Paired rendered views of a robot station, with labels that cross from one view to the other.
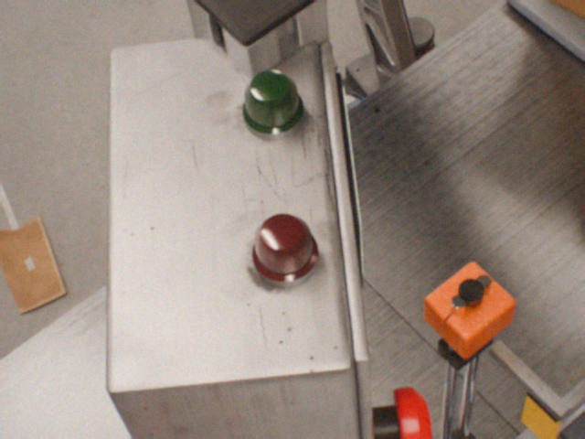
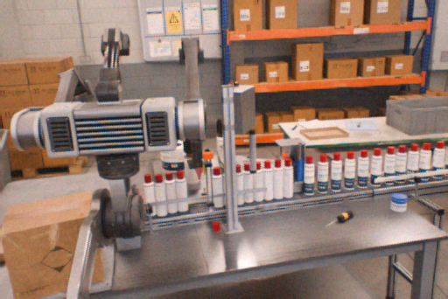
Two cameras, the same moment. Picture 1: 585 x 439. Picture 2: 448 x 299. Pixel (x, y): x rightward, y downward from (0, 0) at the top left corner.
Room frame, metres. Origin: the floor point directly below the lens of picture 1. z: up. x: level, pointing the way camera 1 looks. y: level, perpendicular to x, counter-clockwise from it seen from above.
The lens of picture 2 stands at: (1.94, 0.58, 1.76)
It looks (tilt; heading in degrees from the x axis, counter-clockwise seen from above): 17 degrees down; 201
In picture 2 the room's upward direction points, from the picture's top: 3 degrees counter-clockwise
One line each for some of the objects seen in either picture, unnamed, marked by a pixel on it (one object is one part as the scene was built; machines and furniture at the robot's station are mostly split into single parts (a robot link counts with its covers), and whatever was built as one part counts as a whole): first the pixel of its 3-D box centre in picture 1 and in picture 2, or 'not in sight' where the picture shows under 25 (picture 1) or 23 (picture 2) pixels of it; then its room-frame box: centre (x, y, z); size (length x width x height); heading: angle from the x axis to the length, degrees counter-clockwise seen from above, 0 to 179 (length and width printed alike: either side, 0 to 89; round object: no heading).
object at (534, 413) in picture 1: (540, 419); not in sight; (0.29, -0.15, 1.09); 0.03 x 0.01 x 0.06; 32
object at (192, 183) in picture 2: not in sight; (192, 162); (0.06, -0.33, 1.03); 0.09 x 0.09 x 0.30
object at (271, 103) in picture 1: (271, 99); not in sight; (0.30, 0.00, 1.49); 0.03 x 0.03 x 0.02
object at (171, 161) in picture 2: not in sight; (177, 156); (-0.23, -0.56, 0.95); 0.20 x 0.20 x 0.14
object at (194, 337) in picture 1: (252, 298); (238, 109); (0.27, 0.02, 1.38); 0.17 x 0.10 x 0.19; 177
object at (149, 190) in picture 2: not in sight; (150, 195); (0.42, -0.39, 0.98); 0.05 x 0.05 x 0.20
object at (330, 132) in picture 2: not in sight; (323, 133); (-1.41, 0.22, 0.82); 0.34 x 0.24 x 0.03; 119
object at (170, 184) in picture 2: not in sight; (171, 192); (0.36, -0.30, 0.98); 0.05 x 0.05 x 0.20
